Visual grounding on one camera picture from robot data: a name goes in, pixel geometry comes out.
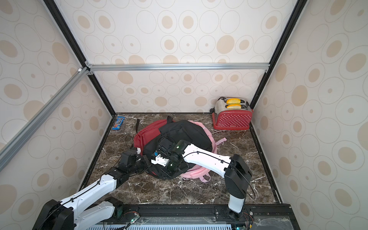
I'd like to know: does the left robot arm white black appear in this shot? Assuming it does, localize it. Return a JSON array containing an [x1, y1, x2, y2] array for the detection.
[[33, 149, 151, 230]]

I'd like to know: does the yellow toast slice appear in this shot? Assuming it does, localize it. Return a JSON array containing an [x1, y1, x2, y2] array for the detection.
[[225, 104, 242, 110], [226, 98, 242, 104]]

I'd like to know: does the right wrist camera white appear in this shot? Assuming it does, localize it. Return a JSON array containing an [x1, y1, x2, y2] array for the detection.
[[151, 152, 169, 167]]

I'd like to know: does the black frame post left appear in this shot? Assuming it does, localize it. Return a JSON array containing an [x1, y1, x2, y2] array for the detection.
[[43, 0, 116, 116]]

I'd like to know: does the front yellow toast slice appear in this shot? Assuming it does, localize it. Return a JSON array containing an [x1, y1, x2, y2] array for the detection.
[[225, 104, 242, 110]]

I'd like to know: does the black frame post right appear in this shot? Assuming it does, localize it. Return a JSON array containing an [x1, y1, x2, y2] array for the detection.
[[250, 0, 308, 109]]

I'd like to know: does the black backpack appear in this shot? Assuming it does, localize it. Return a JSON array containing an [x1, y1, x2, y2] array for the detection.
[[159, 120, 212, 180]]

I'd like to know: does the black frame post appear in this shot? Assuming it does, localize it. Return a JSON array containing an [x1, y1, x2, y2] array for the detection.
[[43, 0, 116, 116], [250, 0, 308, 109]]

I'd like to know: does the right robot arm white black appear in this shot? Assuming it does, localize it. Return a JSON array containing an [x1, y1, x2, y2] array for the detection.
[[162, 140, 253, 214]]

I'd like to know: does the red polka dot toaster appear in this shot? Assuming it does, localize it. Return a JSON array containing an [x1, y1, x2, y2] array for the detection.
[[210, 97, 253, 130]]

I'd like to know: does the horizontal aluminium bar rear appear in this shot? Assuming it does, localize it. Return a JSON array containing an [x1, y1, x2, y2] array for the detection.
[[88, 63, 270, 71]]

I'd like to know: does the red backpack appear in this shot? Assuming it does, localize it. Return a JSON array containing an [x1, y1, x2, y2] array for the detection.
[[133, 119, 169, 176]]

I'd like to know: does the diagonal aluminium bar left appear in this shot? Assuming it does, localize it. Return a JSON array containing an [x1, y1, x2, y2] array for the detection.
[[1, 67, 88, 170]]

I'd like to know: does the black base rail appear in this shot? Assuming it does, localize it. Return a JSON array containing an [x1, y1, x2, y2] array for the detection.
[[51, 203, 301, 230]]

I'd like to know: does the blue candy packet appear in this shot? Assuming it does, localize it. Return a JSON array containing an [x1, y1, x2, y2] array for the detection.
[[112, 116, 125, 130]]

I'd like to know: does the rear yellow toast slice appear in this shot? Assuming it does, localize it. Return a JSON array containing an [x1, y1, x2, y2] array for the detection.
[[226, 98, 242, 104]]

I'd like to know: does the pink backpack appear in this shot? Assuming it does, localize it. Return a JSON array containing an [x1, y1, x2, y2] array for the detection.
[[180, 120, 227, 183]]

